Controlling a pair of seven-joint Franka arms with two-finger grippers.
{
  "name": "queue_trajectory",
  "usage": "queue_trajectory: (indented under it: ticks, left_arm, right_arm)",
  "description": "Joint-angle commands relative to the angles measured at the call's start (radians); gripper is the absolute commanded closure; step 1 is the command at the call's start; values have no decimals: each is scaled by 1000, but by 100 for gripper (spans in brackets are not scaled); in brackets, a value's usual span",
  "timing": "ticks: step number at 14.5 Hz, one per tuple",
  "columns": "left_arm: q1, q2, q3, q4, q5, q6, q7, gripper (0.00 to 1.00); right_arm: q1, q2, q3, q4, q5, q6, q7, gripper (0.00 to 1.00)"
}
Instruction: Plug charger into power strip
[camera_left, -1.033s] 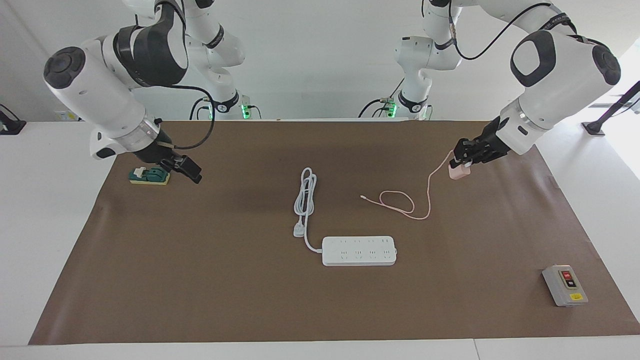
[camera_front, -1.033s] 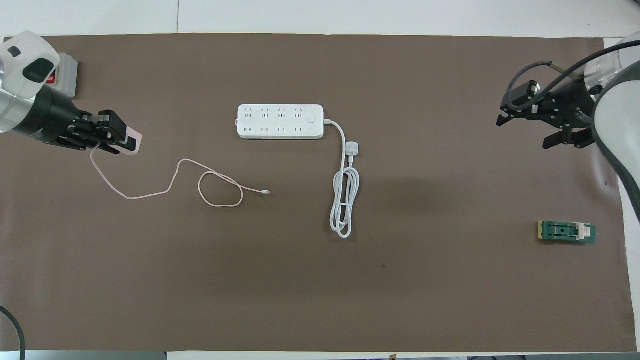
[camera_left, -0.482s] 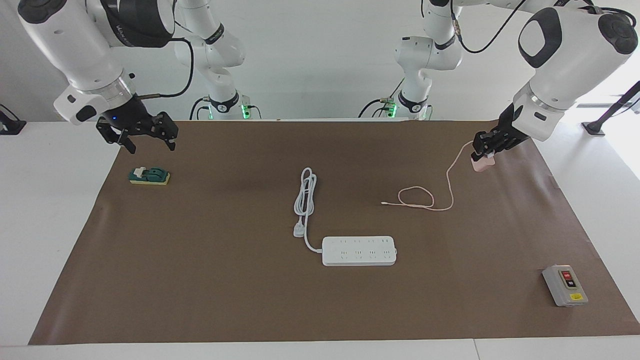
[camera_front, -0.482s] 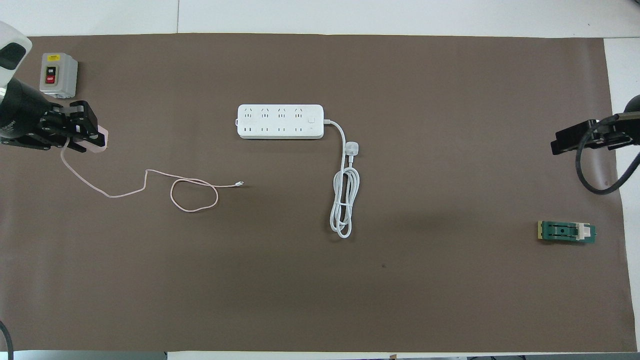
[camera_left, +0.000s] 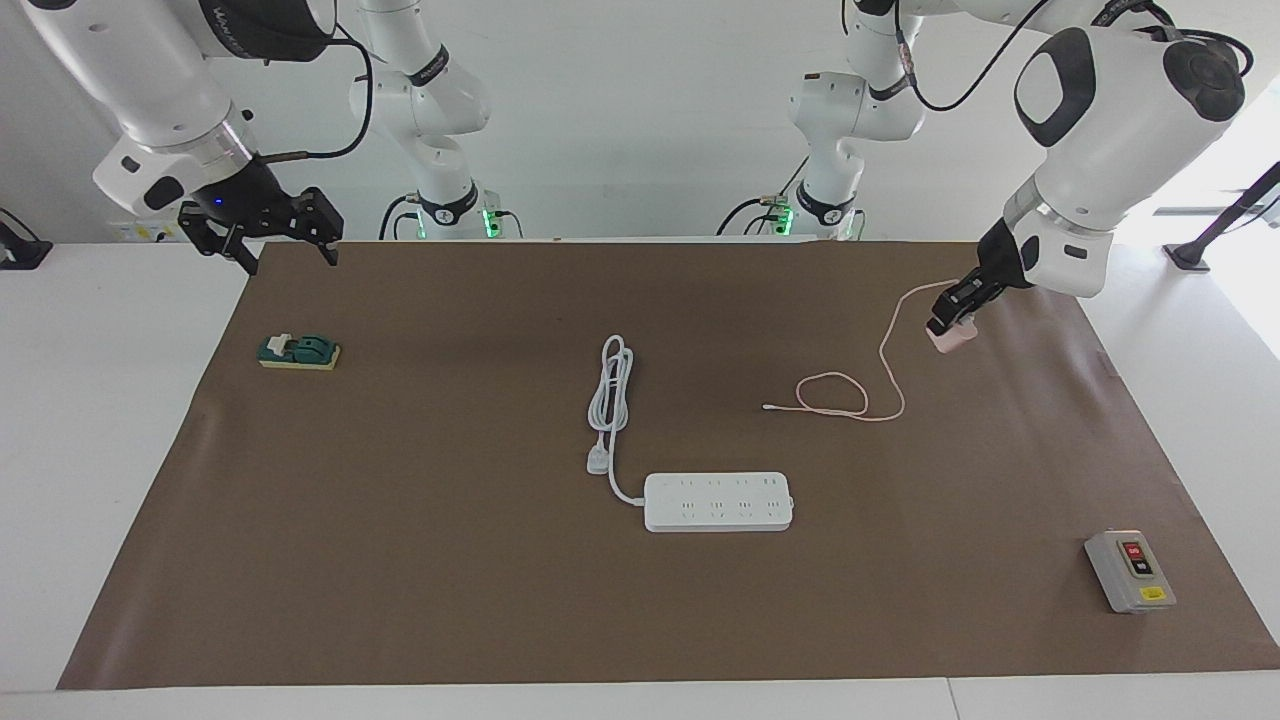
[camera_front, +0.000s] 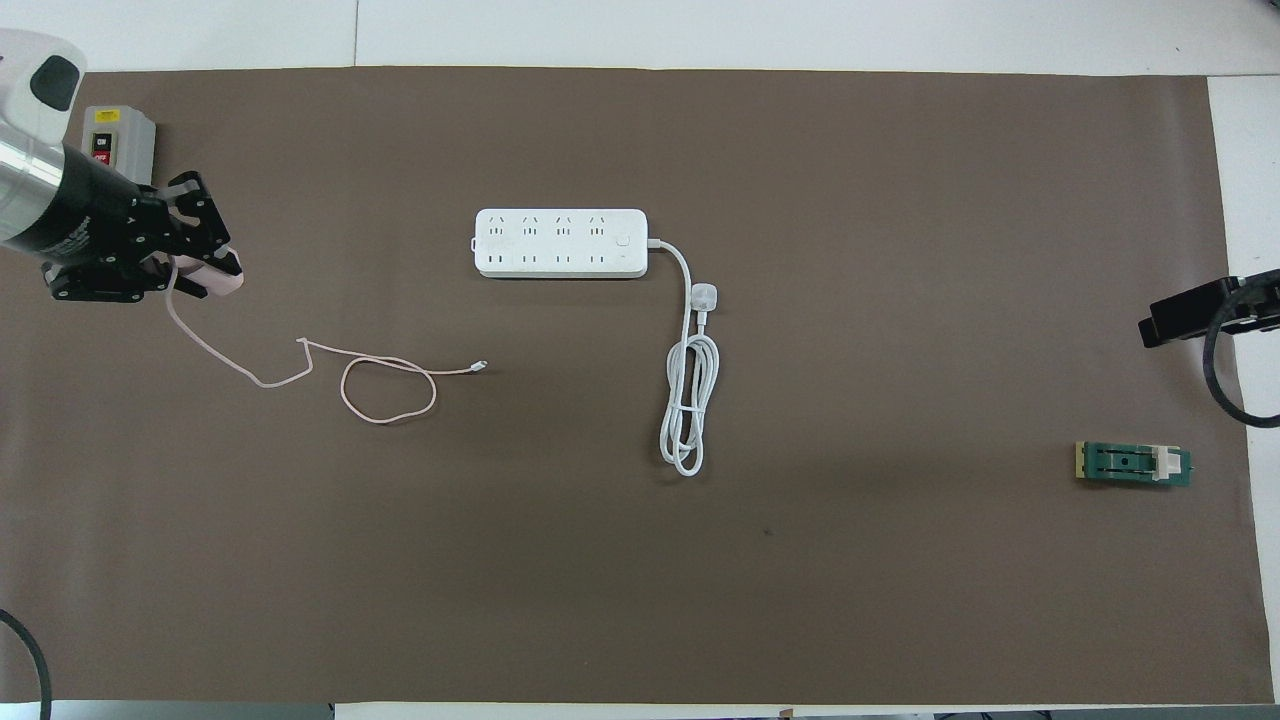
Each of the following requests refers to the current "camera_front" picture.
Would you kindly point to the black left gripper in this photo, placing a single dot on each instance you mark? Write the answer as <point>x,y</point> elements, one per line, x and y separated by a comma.
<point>90,220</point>

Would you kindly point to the pink charger adapter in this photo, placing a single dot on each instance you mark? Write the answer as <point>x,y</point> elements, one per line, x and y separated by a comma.
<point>220,287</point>

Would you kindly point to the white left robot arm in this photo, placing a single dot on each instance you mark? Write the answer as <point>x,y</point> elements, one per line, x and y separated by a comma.
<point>25,100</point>

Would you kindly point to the white power strip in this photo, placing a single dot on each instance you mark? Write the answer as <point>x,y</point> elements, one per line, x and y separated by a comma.
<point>560,243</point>

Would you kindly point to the brown table mat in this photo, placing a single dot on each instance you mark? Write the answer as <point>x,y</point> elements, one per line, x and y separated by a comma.
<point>640,600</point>

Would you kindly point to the grey on-off switch box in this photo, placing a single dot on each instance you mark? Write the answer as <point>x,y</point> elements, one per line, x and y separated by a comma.
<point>125,130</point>

